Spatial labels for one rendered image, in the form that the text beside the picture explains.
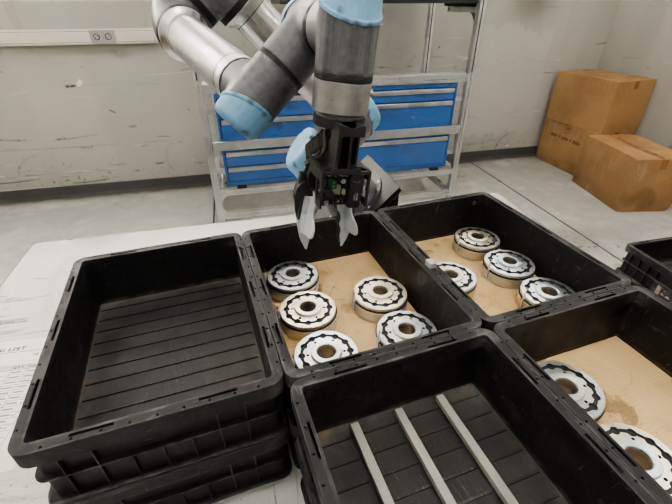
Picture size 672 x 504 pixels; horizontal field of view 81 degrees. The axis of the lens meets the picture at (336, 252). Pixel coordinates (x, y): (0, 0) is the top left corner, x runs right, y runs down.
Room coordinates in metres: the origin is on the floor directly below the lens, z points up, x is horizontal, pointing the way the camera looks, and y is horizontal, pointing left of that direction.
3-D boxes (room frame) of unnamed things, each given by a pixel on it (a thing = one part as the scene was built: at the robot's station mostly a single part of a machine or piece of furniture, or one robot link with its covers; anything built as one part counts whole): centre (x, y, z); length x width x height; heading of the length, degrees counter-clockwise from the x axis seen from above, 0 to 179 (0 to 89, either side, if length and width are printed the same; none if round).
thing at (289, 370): (0.56, -0.01, 0.92); 0.40 x 0.30 x 0.02; 20
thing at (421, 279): (0.56, -0.01, 0.87); 0.40 x 0.30 x 0.11; 20
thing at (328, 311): (0.54, 0.05, 0.86); 0.10 x 0.10 x 0.01
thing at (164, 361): (0.46, 0.27, 0.87); 0.40 x 0.30 x 0.11; 20
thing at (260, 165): (2.43, 0.34, 0.60); 0.72 x 0.03 x 0.56; 104
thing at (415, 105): (2.62, -0.43, 0.60); 0.72 x 0.03 x 0.56; 104
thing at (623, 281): (0.66, -0.30, 0.92); 0.40 x 0.30 x 0.02; 20
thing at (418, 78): (2.56, -0.04, 0.91); 1.70 x 0.10 x 0.05; 104
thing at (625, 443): (0.26, -0.36, 0.86); 0.05 x 0.05 x 0.01
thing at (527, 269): (0.69, -0.37, 0.86); 0.10 x 0.10 x 0.01
